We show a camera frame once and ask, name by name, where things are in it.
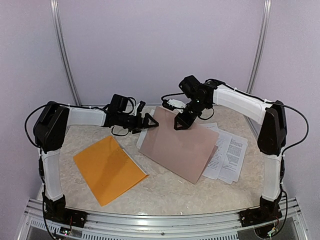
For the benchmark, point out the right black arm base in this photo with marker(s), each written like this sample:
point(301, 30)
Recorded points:
point(260, 215)

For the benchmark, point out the white printed sheet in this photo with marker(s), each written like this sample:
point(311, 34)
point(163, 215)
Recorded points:
point(211, 125)
point(141, 138)
point(215, 165)

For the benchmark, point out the left aluminium frame post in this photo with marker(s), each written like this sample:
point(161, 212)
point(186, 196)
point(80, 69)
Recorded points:
point(55, 11)

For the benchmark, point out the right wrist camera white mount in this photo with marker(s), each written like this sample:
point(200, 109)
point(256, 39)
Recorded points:
point(173, 104)

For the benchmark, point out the pink-brown file folder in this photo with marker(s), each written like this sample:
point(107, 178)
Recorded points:
point(184, 152)

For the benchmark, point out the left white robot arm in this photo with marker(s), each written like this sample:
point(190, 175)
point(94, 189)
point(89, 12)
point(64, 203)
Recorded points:
point(53, 123)

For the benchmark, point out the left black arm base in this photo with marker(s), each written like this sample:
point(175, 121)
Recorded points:
point(65, 216)

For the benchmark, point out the orange folder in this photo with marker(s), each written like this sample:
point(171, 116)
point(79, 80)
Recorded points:
point(108, 170)

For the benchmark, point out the white printed sheet dense text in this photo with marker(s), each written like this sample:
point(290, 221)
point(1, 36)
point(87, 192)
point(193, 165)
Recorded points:
point(233, 162)

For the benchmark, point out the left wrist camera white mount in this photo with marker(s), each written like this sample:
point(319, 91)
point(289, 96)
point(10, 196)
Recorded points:
point(138, 108)

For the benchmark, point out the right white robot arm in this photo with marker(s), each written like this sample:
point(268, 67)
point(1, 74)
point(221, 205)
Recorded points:
point(269, 116)

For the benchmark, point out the aluminium frame post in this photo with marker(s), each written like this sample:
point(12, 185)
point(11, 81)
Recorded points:
point(260, 45)
point(55, 11)

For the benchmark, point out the white printed sheet back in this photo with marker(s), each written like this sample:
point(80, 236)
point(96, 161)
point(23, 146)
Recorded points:
point(211, 125)

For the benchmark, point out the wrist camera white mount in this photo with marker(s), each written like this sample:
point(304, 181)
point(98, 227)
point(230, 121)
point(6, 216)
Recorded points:
point(173, 104)
point(138, 108)

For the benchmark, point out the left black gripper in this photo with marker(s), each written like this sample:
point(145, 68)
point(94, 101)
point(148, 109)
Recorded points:
point(139, 125)

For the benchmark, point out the right aluminium frame post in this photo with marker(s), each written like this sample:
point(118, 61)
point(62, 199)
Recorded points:
point(260, 45)

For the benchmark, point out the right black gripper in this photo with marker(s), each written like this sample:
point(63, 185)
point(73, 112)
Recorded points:
point(181, 120)

